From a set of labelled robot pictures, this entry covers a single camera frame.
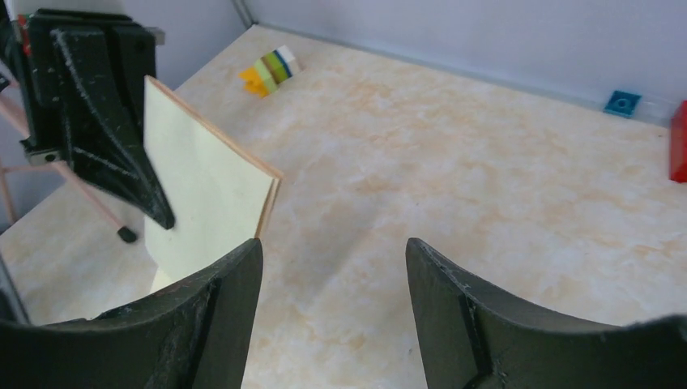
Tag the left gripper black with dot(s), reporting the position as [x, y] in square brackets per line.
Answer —
[81, 75]

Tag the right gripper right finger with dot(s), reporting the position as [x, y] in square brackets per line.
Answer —
[473, 334]

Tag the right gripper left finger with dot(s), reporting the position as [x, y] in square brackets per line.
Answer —
[194, 333]

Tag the letter sheet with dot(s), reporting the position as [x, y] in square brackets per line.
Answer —
[221, 195]

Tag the stacked colourful toy blocks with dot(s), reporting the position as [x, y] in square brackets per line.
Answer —
[271, 70]

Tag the small blue block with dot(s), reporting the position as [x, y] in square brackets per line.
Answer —
[622, 104]

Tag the red toy block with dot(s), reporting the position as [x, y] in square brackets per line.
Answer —
[677, 149]

